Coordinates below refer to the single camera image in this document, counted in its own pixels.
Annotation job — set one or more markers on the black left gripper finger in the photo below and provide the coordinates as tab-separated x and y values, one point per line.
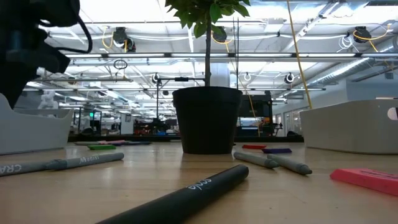
43	60
12	87

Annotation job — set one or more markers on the grey plastic bin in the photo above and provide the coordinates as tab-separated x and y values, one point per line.
342	130
37	133

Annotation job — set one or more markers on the green eraser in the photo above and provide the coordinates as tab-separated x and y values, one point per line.
101	147

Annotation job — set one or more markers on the green plant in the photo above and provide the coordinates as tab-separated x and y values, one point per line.
206	121

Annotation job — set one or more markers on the black pen white lettering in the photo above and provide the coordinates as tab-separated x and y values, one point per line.
186	199

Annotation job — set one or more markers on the red eraser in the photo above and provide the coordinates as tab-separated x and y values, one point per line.
254	147

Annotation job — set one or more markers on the grey screw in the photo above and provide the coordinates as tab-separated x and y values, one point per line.
255	159

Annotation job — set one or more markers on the blue-purple eraser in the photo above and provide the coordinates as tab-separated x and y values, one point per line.
276	150
119	144

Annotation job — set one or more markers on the pink eraser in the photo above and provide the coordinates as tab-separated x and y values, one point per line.
367	180

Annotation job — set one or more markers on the white robot figure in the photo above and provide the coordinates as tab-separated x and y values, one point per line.
48	99

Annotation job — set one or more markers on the long ceiling light strip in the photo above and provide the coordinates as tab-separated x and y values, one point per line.
136	55

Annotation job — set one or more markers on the black monitor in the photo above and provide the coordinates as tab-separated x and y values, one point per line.
258	105

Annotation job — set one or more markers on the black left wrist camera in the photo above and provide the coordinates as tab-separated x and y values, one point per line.
59	12

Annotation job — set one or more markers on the silver ventilation duct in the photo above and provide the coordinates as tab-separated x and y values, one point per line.
348	70

